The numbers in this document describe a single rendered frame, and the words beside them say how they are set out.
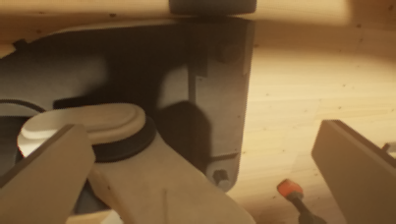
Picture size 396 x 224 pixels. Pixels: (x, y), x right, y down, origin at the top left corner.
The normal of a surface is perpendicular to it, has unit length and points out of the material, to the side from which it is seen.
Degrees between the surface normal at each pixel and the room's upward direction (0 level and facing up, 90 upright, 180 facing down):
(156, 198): 90
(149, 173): 90
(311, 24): 0
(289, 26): 0
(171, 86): 0
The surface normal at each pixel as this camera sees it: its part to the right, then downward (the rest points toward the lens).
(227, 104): 0.21, 0.49
